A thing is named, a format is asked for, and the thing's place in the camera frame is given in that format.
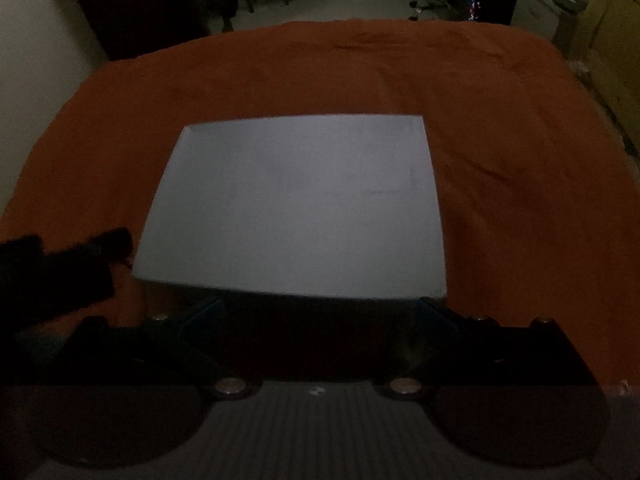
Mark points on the orange blanket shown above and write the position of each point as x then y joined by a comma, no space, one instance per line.
500,160

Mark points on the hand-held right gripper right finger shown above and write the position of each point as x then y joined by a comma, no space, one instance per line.
432,317

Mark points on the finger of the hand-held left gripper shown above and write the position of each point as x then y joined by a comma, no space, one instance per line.
110,245
80,280

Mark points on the yellow cabinet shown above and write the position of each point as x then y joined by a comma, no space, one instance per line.
615,40

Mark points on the office chair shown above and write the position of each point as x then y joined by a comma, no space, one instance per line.
425,5

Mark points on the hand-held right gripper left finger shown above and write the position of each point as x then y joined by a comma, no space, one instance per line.
207,315

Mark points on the dark wooden cabinet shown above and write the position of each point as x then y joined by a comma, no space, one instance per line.
135,5

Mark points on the white side table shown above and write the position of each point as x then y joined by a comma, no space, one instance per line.
540,7

